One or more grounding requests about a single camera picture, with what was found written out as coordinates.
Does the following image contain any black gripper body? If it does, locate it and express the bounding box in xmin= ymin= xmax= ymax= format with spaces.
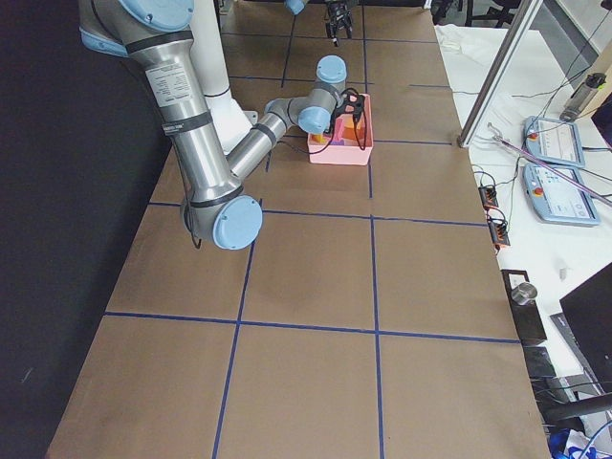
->
xmin=325 ymin=2 xmax=353 ymax=36

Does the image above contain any yellow foam block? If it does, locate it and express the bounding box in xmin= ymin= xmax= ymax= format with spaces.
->
xmin=308 ymin=134 xmax=329 ymax=144

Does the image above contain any orange foam block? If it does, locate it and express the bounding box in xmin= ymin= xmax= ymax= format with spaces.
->
xmin=342 ymin=120 xmax=367 ymax=143

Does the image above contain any red foam block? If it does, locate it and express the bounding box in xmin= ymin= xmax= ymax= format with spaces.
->
xmin=332 ymin=117 xmax=345 ymax=141

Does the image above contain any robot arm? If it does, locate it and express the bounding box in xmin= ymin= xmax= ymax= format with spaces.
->
xmin=78 ymin=1 xmax=347 ymax=250
xmin=284 ymin=0 xmax=353 ymax=47

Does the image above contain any pink plastic bin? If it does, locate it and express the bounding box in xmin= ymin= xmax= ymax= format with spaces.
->
xmin=307 ymin=94 xmax=374 ymax=165

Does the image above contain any orange black connector upper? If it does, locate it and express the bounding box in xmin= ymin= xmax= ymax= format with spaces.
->
xmin=478 ymin=185 xmax=498 ymax=209

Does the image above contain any orange black connector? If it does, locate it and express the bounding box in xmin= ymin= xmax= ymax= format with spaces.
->
xmin=478 ymin=185 xmax=498 ymax=209
xmin=487 ymin=217 xmax=511 ymax=249

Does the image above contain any orange black connector lower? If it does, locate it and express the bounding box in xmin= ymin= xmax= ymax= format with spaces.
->
xmin=487 ymin=217 xmax=511 ymax=249

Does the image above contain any upper teach pendant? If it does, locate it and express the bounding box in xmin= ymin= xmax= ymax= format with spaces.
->
xmin=524 ymin=116 xmax=585 ymax=168

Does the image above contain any teach pendant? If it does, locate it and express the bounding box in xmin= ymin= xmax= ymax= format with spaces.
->
xmin=524 ymin=116 xmax=585 ymax=168
xmin=522 ymin=164 xmax=601 ymax=227

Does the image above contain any lower teach pendant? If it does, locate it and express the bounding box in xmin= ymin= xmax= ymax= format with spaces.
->
xmin=522 ymin=164 xmax=601 ymax=227

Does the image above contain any grey water bottle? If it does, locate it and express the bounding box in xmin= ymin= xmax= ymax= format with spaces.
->
xmin=559 ymin=73 xmax=606 ymax=121

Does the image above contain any metal cylinder weight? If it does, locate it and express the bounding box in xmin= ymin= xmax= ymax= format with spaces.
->
xmin=511 ymin=282 xmax=537 ymax=306

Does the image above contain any pink grabber stick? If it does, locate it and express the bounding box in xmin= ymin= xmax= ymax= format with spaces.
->
xmin=487 ymin=122 xmax=611 ymax=207

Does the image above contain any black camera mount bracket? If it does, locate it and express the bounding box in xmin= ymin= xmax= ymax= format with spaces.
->
xmin=335 ymin=87 xmax=365 ymax=123

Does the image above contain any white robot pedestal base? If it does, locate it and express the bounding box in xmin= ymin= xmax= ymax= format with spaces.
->
xmin=189 ymin=0 xmax=252 ymax=154

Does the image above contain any aluminium frame post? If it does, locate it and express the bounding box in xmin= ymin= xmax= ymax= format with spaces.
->
xmin=457 ymin=0 xmax=543 ymax=148

